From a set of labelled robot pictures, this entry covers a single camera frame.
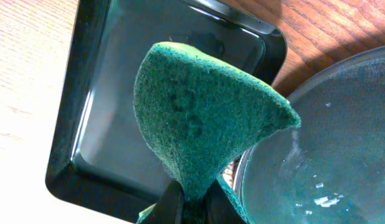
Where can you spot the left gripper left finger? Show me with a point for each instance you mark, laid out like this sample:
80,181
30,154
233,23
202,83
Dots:
169,208

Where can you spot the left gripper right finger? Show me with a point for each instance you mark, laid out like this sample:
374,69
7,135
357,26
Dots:
219,209

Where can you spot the green sponge cloth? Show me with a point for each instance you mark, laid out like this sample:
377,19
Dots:
198,113

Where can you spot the rectangular black tray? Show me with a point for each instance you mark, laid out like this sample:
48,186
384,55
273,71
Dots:
98,158

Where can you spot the round black tray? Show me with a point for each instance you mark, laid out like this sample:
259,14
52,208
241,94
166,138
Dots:
332,168

